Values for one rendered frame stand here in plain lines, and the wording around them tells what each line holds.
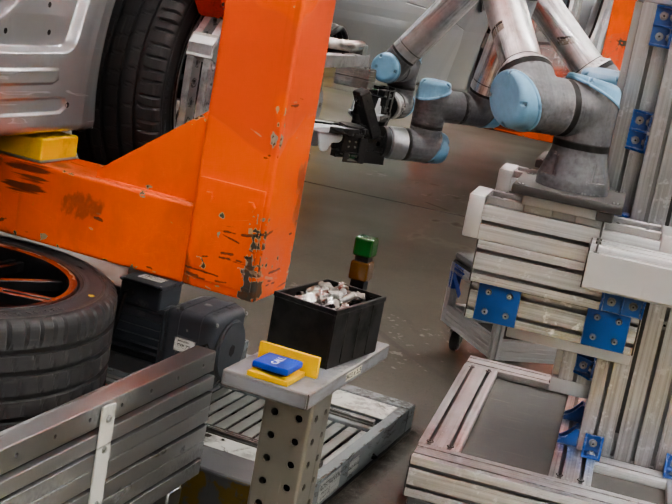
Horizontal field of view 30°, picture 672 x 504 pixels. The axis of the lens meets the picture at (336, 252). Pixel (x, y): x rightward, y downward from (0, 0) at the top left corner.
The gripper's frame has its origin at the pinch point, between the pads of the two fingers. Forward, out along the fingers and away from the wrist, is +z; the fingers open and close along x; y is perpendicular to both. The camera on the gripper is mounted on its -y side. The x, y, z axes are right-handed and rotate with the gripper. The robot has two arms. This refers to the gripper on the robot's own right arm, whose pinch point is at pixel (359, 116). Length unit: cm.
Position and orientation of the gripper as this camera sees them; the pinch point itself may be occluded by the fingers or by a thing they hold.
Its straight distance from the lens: 310.9
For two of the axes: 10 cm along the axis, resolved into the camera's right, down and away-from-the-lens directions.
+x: 9.1, 2.8, -2.9
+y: 2.2, -9.5, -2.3
